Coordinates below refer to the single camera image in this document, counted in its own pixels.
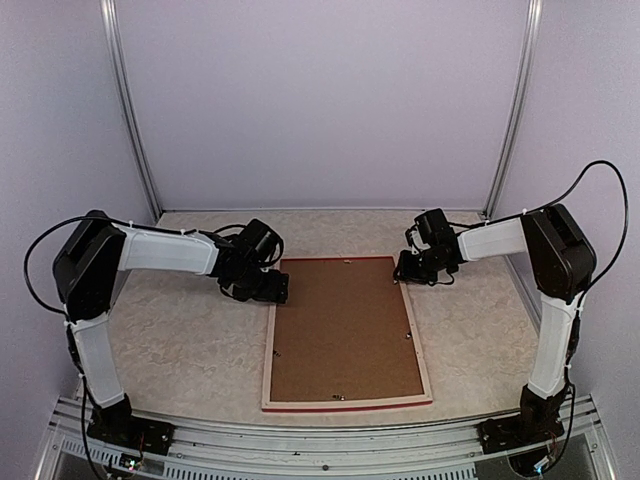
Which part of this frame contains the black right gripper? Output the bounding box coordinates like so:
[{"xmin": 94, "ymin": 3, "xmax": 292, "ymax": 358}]
[{"xmin": 397, "ymin": 247, "xmax": 450, "ymax": 284}]

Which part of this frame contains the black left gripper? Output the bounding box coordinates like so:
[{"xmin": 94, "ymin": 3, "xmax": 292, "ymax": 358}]
[{"xmin": 228, "ymin": 263, "xmax": 289, "ymax": 304}]

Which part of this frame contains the brown cardboard backing board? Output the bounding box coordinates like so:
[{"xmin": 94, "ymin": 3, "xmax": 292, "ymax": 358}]
[{"xmin": 269, "ymin": 257, "xmax": 425, "ymax": 401}]

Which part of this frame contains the light wood picture frame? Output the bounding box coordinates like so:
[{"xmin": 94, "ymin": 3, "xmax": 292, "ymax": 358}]
[{"xmin": 260, "ymin": 253, "xmax": 434, "ymax": 412}]

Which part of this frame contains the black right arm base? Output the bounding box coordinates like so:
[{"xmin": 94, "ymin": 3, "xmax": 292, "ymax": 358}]
[{"xmin": 477, "ymin": 385, "xmax": 569, "ymax": 454}]

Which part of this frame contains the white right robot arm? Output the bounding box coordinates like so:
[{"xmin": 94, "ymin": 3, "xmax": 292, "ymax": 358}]
[{"xmin": 393, "ymin": 204, "xmax": 596, "ymax": 400}]

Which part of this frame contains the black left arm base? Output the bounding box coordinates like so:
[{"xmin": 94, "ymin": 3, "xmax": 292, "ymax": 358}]
[{"xmin": 87, "ymin": 394, "xmax": 175, "ymax": 456}]

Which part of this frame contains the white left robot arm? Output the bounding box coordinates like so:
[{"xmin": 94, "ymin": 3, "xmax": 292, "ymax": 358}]
[{"xmin": 53, "ymin": 210, "xmax": 289, "ymax": 445}]

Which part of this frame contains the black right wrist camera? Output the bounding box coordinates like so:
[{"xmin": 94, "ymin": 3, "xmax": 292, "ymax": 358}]
[{"xmin": 405, "ymin": 208, "xmax": 456, "ymax": 250}]

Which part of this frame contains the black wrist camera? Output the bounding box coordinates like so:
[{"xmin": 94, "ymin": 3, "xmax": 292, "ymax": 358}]
[
  {"xmin": 405, "ymin": 208, "xmax": 456, "ymax": 250},
  {"xmin": 231, "ymin": 219, "xmax": 284, "ymax": 268}
]

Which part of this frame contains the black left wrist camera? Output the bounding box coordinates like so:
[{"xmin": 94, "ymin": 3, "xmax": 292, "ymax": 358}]
[{"xmin": 231, "ymin": 219, "xmax": 284, "ymax": 268}]

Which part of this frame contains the right aluminium corner post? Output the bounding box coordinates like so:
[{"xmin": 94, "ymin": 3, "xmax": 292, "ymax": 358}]
[{"xmin": 482, "ymin": 0, "xmax": 544, "ymax": 219}]

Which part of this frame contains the aluminium corner post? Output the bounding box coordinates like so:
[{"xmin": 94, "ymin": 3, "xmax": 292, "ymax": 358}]
[
  {"xmin": 99, "ymin": 0, "xmax": 163, "ymax": 221},
  {"xmin": 482, "ymin": 0, "xmax": 544, "ymax": 219}
]

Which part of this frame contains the aluminium front rail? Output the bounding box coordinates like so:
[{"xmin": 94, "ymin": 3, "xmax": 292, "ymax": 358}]
[{"xmin": 47, "ymin": 397, "xmax": 609, "ymax": 480}]

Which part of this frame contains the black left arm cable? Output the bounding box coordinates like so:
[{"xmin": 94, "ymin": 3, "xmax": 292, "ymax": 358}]
[{"xmin": 23, "ymin": 215, "xmax": 101, "ymax": 317}]

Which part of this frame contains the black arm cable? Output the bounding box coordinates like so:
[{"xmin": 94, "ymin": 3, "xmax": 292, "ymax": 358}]
[
  {"xmin": 23, "ymin": 215, "xmax": 101, "ymax": 317},
  {"xmin": 449, "ymin": 159, "xmax": 629, "ymax": 294}
]

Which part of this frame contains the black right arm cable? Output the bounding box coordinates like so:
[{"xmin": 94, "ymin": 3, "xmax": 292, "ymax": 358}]
[{"xmin": 449, "ymin": 159, "xmax": 629, "ymax": 294}]

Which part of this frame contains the left aluminium corner post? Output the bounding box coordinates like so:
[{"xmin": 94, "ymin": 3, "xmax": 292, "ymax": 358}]
[{"xmin": 99, "ymin": 0, "xmax": 163, "ymax": 221}]

